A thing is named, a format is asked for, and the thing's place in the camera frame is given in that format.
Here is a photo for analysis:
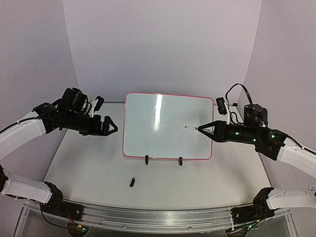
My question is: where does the base circuit board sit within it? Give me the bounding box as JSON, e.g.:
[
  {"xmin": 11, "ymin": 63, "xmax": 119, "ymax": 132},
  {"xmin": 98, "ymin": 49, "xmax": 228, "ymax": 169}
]
[
  {"xmin": 226, "ymin": 220, "xmax": 260, "ymax": 234},
  {"xmin": 66, "ymin": 222, "xmax": 89, "ymax": 233}
]

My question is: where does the right base circuit board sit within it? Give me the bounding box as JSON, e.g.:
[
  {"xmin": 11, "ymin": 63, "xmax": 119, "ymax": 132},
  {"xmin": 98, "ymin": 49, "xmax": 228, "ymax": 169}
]
[{"xmin": 226, "ymin": 220, "xmax": 260, "ymax": 234}]

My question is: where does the pink framed whiteboard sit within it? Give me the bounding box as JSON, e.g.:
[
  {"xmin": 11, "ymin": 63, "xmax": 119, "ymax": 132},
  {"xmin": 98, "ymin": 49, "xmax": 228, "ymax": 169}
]
[{"xmin": 122, "ymin": 92, "xmax": 214, "ymax": 160}]

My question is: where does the left base circuit board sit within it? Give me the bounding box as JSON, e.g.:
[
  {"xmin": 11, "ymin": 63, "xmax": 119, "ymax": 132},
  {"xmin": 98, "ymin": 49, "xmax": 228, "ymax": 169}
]
[{"xmin": 66, "ymin": 222, "xmax": 89, "ymax": 233}]

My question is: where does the white marker pen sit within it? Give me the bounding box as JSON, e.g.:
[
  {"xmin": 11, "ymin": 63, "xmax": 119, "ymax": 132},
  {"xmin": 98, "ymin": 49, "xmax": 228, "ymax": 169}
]
[{"xmin": 184, "ymin": 126, "xmax": 214, "ymax": 135}]

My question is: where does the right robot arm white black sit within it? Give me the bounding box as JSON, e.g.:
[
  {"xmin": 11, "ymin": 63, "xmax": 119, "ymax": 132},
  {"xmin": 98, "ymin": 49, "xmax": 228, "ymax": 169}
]
[{"xmin": 197, "ymin": 104, "xmax": 316, "ymax": 224}]

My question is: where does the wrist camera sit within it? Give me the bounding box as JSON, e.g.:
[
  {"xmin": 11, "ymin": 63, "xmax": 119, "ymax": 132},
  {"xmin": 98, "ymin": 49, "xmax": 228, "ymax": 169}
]
[
  {"xmin": 216, "ymin": 97, "xmax": 231, "ymax": 125},
  {"xmin": 87, "ymin": 96, "xmax": 104, "ymax": 118}
]

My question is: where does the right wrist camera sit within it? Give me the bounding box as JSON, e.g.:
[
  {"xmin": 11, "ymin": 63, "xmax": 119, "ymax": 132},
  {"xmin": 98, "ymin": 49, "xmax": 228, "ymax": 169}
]
[{"xmin": 216, "ymin": 97, "xmax": 231, "ymax": 125}]

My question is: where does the dark blue marker cap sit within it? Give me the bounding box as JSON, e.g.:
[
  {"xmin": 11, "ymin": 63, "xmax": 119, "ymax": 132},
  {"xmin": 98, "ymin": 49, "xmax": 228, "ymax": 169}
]
[{"xmin": 129, "ymin": 178, "xmax": 135, "ymax": 187}]

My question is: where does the aluminium front rail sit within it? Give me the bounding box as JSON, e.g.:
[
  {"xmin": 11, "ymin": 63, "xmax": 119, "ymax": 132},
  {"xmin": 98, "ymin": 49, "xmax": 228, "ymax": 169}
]
[{"xmin": 23, "ymin": 201, "xmax": 291, "ymax": 234}]

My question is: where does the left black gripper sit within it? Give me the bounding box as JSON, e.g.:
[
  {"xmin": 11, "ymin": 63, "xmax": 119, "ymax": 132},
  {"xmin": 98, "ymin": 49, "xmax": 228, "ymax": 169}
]
[{"xmin": 65, "ymin": 110, "xmax": 118, "ymax": 136}]

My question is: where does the right camera black cable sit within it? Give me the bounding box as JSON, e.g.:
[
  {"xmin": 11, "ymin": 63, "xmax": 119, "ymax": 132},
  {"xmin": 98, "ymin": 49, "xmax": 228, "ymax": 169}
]
[{"xmin": 225, "ymin": 83, "xmax": 254, "ymax": 107}]

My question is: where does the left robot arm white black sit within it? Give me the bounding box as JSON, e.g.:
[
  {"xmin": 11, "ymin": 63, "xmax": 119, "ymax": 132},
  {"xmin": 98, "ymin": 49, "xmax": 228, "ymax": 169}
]
[{"xmin": 0, "ymin": 88, "xmax": 118, "ymax": 221}]

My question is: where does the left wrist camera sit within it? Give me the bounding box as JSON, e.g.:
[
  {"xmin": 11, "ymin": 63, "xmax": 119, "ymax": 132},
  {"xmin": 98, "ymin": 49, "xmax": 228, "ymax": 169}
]
[{"xmin": 87, "ymin": 96, "xmax": 104, "ymax": 118}]

